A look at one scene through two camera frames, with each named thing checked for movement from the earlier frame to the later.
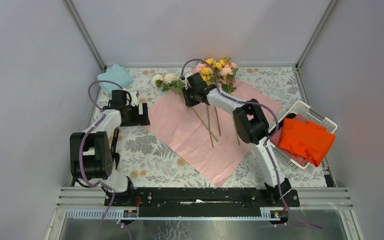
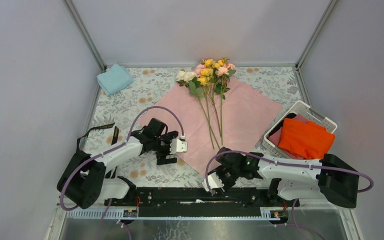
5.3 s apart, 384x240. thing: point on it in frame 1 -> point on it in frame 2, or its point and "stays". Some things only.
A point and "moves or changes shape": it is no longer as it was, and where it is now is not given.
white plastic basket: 301,108 stays
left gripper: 140,119 -> 163,160
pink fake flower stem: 227,73 moves or changes shape
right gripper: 188,102 -> 227,185
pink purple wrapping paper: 204,137 stays
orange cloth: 306,139 stays
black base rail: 202,202 stays
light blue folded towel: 117,74 stays
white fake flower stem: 169,81 moves or changes shape
